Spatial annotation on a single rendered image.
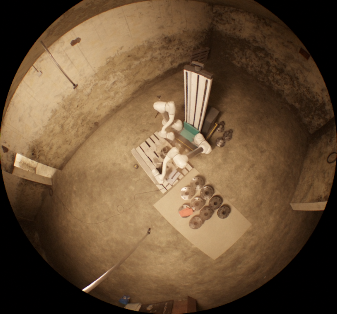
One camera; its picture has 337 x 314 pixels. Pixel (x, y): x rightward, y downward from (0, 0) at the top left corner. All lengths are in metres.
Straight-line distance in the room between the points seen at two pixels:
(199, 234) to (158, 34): 5.17
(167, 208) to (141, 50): 4.05
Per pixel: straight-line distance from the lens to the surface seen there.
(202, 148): 1.81
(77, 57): 3.06
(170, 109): 1.52
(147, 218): 2.62
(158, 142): 2.51
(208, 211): 2.25
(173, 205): 2.42
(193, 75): 1.36
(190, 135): 2.17
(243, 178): 2.80
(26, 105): 3.53
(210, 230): 2.66
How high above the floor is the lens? 2.39
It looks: 67 degrees down
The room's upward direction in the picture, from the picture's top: 20 degrees counter-clockwise
